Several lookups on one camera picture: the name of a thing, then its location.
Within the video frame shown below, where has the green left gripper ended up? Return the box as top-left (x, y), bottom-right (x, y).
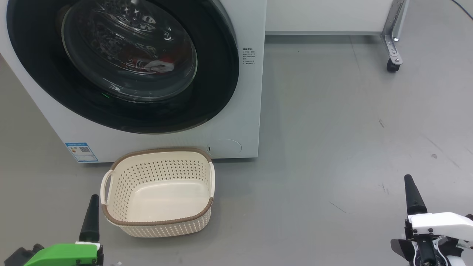
top-left (23, 194), bottom-right (104, 266)

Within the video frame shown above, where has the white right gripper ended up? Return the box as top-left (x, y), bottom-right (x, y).
top-left (391, 174), bottom-right (473, 266)

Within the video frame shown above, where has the red white patterned jersey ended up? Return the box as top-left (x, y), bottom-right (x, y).
top-left (122, 52), bottom-right (175, 74)

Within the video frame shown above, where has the black glass washing machine door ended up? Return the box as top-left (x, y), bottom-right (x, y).
top-left (7, 0), bottom-right (240, 134)

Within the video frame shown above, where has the cream perforated laundry basket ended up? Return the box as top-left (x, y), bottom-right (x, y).
top-left (100, 148), bottom-right (215, 238)

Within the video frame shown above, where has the white front-load washing machine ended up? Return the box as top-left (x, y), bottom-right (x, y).
top-left (0, 0), bottom-right (267, 163)

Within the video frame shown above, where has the blue energy label sticker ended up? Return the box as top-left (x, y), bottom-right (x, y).
top-left (65, 142), bottom-right (99, 163)

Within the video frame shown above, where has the white partition panel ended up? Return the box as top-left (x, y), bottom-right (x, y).
top-left (265, 0), bottom-right (394, 36)

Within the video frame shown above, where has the black floor cable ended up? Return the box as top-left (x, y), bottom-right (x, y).
top-left (452, 0), bottom-right (473, 19)

